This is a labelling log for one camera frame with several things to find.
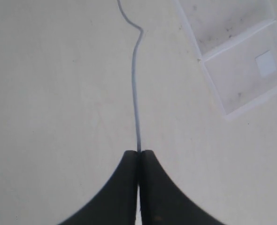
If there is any white wired earphones cable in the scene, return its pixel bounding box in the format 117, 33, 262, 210
116, 0, 145, 152

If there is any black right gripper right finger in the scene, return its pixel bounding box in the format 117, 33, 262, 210
138, 150, 222, 225

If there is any clear plastic hinged case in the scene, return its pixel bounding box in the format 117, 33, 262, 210
175, 0, 277, 120

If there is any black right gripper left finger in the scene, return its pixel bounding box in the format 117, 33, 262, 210
61, 150, 139, 225

